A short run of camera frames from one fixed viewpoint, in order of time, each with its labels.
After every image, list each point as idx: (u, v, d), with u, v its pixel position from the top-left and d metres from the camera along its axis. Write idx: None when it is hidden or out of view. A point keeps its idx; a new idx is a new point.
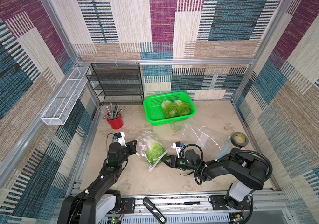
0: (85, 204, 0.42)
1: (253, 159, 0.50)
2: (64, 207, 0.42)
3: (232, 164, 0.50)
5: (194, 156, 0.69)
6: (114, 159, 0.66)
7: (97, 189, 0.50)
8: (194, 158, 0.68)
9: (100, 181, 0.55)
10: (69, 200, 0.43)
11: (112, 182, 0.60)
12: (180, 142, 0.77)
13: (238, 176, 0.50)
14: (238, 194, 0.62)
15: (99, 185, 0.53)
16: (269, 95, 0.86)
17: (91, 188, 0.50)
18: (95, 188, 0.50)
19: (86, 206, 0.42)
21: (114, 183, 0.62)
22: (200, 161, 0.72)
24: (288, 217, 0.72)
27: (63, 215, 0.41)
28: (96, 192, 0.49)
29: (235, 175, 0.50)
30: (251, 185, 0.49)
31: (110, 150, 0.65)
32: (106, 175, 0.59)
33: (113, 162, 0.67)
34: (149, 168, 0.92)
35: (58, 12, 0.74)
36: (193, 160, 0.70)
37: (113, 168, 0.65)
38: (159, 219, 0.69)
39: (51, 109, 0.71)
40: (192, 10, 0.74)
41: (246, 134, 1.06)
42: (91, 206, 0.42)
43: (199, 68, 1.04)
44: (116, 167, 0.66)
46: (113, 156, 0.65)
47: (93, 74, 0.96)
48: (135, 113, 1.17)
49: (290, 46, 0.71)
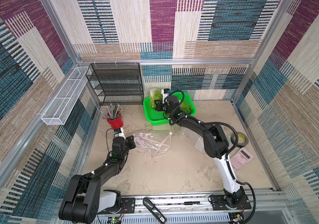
0: (92, 181, 0.45)
1: (224, 139, 0.63)
2: (72, 183, 0.45)
3: (210, 135, 0.60)
5: (175, 100, 0.77)
6: (117, 152, 0.69)
7: (102, 172, 0.53)
8: (173, 102, 0.79)
9: (104, 167, 0.57)
10: (76, 178, 0.46)
11: (114, 171, 0.62)
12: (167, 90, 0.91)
13: (205, 142, 0.64)
14: (226, 183, 0.67)
15: (103, 170, 0.55)
16: (269, 95, 0.86)
17: (96, 171, 0.53)
18: (100, 171, 0.53)
19: (93, 182, 0.45)
21: (115, 173, 0.63)
22: (177, 106, 0.80)
24: (288, 217, 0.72)
27: (70, 190, 0.44)
28: (102, 174, 0.52)
29: (204, 140, 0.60)
30: (208, 150, 0.65)
31: (114, 142, 0.68)
32: (110, 163, 0.63)
33: (116, 154, 0.70)
34: (153, 166, 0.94)
35: (58, 13, 0.74)
36: (172, 102, 0.80)
37: (116, 160, 0.68)
38: (159, 219, 0.69)
39: (51, 109, 0.71)
40: (192, 10, 0.74)
41: (246, 134, 1.06)
42: (97, 184, 0.44)
43: (199, 68, 1.04)
44: (120, 159, 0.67)
46: (116, 149, 0.68)
47: (93, 74, 0.96)
48: (135, 113, 1.17)
49: (291, 46, 0.71)
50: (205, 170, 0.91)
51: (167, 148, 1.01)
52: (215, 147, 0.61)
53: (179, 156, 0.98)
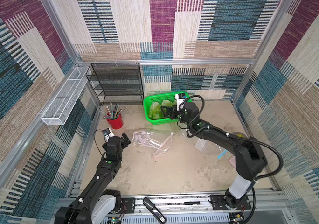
0: (80, 216, 0.40)
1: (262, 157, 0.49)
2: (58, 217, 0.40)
3: (245, 152, 0.47)
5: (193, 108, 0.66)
6: (112, 153, 0.63)
7: (93, 194, 0.47)
8: (192, 109, 0.66)
9: (95, 184, 0.51)
10: (62, 211, 0.41)
11: (108, 179, 0.57)
12: (182, 96, 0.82)
13: (238, 160, 0.50)
14: (236, 191, 0.63)
15: (94, 188, 0.50)
16: (270, 95, 0.86)
17: (85, 194, 0.47)
18: (90, 193, 0.47)
19: (81, 217, 0.40)
21: (112, 178, 0.59)
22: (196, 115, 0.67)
24: (288, 217, 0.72)
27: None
28: (92, 198, 0.46)
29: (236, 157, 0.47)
30: (242, 171, 0.51)
31: (110, 143, 0.63)
32: (102, 175, 0.55)
33: (111, 156, 0.64)
34: (153, 166, 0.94)
35: (59, 13, 0.74)
36: (191, 110, 0.67)
37: (110, 163, 0.62)
38: (159, 219, 0.69)
39: (51, 109, 0.71)
40: (192, 10, 0.74)
41: (246, 134, 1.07)
42: (86, 217, 0.40)
43: (199, 68, 1.04)
44: (114, 162, 0.62)
46: (111, 149, 0.62)
47: (93, 74, 0.96)
48: (135, 113, 1.17)
49: (290, 46, 0.71)
50: (205, 170, 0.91)
51: (167, 148, 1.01)
52: (252, 166, 0.47)
53: (179, 156, 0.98)
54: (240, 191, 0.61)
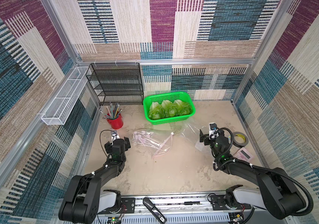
0: (92, 182, 0.45)
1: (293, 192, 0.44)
2: (73, 183, 0.45)
3: (268, 180, 0.45)
5: (224, 142, 0.67)
6: (117, 154, 0.69)
7: (102, 171, 0.54)
8: (223, 145, 0.68)
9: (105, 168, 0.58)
10: (77, 178, 0.46)
11: (114, 174, 0.62)
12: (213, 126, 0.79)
13: (263, 191, 0.46)
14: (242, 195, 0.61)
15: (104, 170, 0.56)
16: (270, 95, 0.86)
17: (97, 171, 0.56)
18: (101, 171, 0.54)
19: (93, 183, 0.45)
21: (116, 175, 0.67)
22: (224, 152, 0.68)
24: (288, 217, 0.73)
27: (71, 190, 0.44)
28: (103, 173, 0.53)
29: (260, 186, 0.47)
30: (270, 206, 0.45)
31: (114, 144, 0.69)
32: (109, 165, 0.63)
33: (116, 156, 0.70)
34: (153, 166, 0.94)
35: (59, 13, 0.74)
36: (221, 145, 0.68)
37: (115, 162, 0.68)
38: (159, 219, 0.69)
39: (51, 109, 0.71)
40: (192, 10, 0.74)
41: (246, 134, 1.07)
42: (97, 185, 0.45)
43: (199, 68, 1.04)
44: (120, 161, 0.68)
46: (116, 150, 0.68)
47: (93, 74, 0.96)
48: (135, 113, 1.17)
49: (290, 46, 0.71)
50: (205, 170, 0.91)
51: (167, 148, 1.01)
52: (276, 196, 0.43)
53: (179, 156, 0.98)
54: (246, 199, 0.59)
